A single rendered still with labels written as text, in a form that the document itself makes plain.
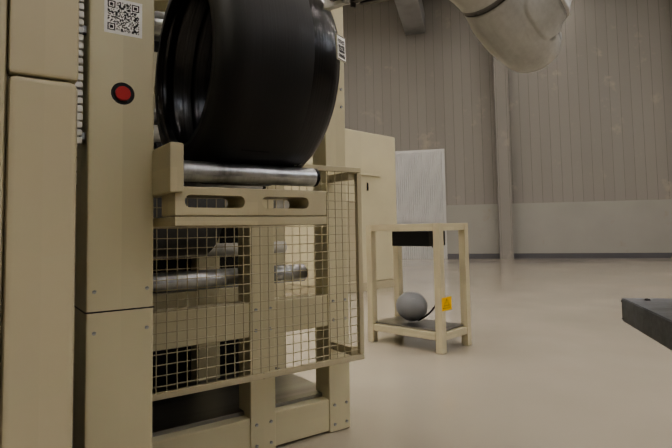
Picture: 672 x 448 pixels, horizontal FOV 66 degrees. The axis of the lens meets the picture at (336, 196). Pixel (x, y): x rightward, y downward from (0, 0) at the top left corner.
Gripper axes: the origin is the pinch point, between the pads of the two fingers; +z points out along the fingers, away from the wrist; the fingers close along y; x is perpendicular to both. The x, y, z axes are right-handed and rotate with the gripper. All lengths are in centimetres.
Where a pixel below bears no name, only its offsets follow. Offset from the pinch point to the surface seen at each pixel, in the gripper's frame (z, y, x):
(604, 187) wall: 534, -1129, 34
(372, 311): 182, -170, 129
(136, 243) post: 23, 30, 52
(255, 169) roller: 17.7, 6.4, 34.8
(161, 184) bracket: 19, 27, 39
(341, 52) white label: 11.3, -9.9, 7.0
